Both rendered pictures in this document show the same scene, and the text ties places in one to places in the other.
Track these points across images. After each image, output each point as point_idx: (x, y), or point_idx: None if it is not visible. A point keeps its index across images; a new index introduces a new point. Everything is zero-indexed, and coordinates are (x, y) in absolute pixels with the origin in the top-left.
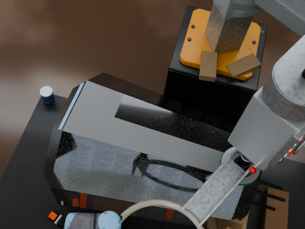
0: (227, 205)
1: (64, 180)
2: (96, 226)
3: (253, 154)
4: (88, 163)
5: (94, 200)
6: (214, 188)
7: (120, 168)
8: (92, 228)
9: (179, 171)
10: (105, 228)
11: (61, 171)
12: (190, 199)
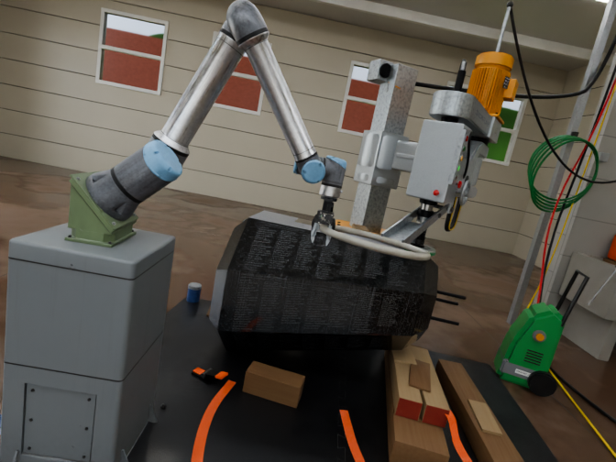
0: (416, 278)
1: (245, 261)
2: (326, 159)
3: (432, 186)
4: (272, 245)
5: (271, 295)
6: (404, 232)
7: (305, 247)
8: (323, 159)
9: (363, 247)
10: (335, 157)
11: (243, 253)
12: (387, 229)
